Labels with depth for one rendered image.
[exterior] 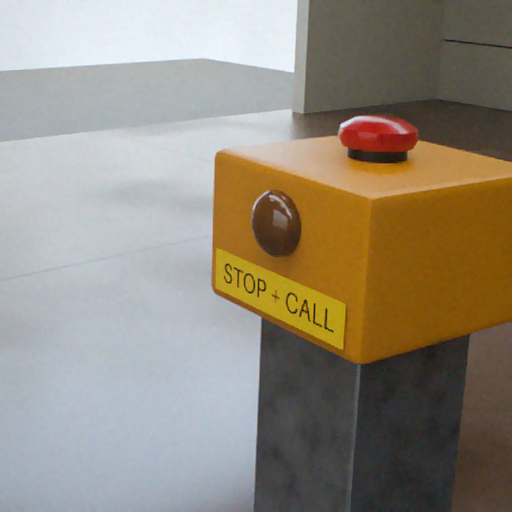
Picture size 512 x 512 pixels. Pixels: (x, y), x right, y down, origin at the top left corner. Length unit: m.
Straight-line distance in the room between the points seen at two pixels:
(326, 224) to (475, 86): 8.10
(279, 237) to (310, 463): 0.13
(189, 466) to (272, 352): 1.91
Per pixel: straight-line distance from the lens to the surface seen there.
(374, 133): 0.49
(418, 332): 0.47
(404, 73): 8.41
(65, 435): 2.59
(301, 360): 0.52
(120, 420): 2.66
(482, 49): 8.49
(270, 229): 0.47
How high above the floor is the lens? 1.18
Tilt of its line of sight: 17 degrees down
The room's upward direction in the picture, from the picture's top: 2 degrees clockwise
